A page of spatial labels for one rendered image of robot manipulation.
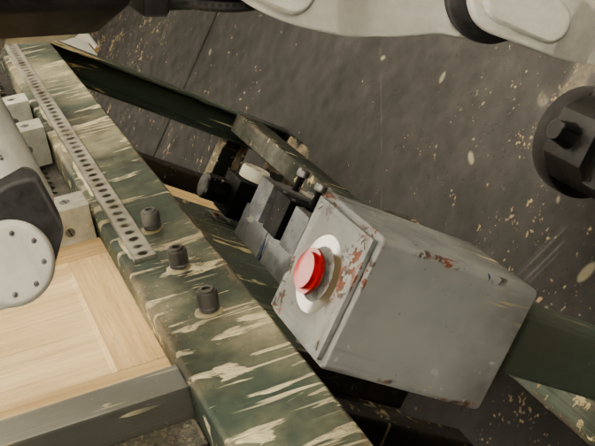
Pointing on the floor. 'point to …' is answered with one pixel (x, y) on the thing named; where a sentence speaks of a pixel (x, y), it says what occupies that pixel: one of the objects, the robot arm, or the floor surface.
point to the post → (553, 352)
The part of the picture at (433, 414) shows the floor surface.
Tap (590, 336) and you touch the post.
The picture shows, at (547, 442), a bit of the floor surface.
